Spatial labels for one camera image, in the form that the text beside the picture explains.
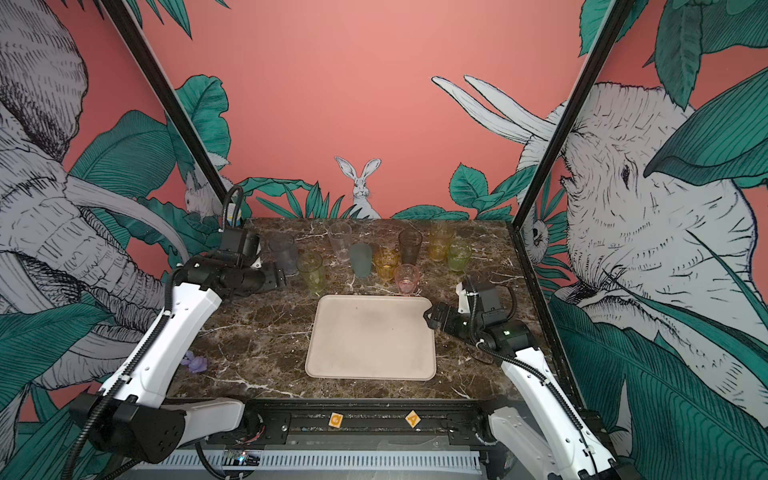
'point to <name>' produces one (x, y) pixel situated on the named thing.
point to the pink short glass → (406, 276)
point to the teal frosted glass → (362, 259)
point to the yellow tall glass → (441, 233)
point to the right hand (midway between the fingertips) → (434, 314)
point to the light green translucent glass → (313, 271)
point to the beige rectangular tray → (371, 337)
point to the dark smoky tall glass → (410, 241)
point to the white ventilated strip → (317, 462)
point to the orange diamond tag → (413, 418)
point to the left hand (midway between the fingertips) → (274, 275)
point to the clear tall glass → (340, 234)
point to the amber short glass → (386, 258)
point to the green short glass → (459, 254)
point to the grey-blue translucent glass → (285, 251)
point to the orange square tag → (335, 420)
